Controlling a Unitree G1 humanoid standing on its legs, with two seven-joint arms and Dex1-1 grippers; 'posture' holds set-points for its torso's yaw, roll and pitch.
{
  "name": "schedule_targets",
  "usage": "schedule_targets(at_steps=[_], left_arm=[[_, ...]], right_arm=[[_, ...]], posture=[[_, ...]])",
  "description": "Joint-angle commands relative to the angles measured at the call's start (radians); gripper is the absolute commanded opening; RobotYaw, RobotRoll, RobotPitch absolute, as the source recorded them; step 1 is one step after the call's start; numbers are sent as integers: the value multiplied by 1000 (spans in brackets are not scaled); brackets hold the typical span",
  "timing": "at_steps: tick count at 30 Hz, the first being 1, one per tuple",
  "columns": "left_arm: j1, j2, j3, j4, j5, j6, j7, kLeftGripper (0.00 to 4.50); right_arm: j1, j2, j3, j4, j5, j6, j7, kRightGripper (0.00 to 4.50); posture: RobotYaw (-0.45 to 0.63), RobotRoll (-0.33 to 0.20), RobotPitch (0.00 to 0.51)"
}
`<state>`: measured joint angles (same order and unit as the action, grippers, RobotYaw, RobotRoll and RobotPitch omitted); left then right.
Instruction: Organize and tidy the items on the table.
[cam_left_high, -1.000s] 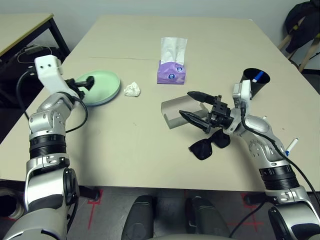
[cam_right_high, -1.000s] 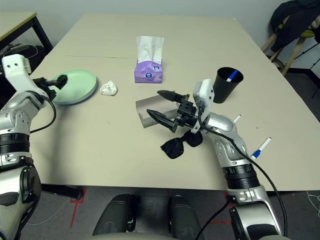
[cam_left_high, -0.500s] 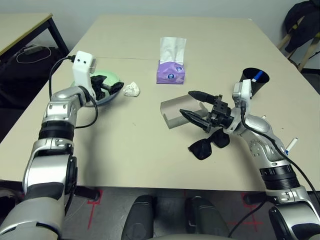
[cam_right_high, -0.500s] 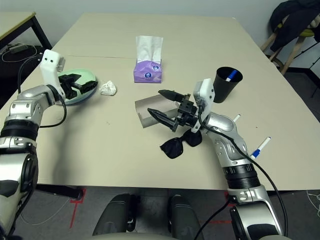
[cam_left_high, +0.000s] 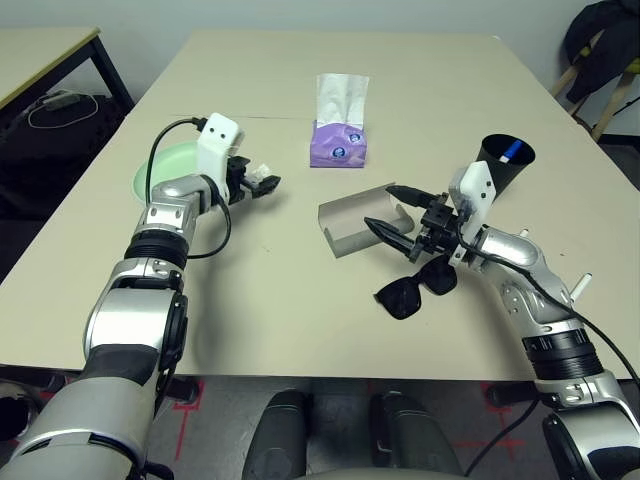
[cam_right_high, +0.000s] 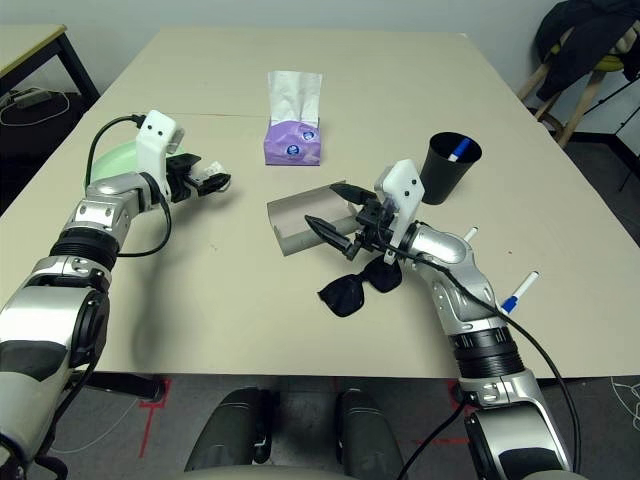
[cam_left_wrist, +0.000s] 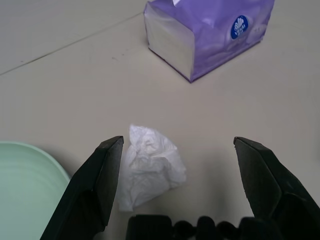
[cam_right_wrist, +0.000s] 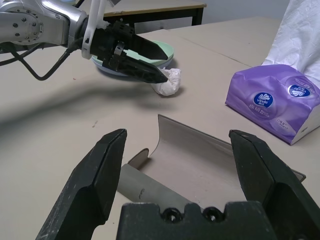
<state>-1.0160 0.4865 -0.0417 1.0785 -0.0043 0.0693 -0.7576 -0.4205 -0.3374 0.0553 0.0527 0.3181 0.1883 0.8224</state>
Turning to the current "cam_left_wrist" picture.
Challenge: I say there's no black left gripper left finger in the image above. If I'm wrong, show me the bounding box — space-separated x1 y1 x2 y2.
39 135 125 240

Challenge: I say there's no white tissue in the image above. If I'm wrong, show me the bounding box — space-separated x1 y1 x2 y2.
118 124 188 213

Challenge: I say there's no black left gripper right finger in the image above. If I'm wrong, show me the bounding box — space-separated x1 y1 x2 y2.
233 136 320 240

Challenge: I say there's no purple tissue pack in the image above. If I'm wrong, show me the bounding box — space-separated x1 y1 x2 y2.
143 0 276 84

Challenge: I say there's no light green plate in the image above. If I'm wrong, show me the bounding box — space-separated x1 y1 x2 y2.
0 141 72 240

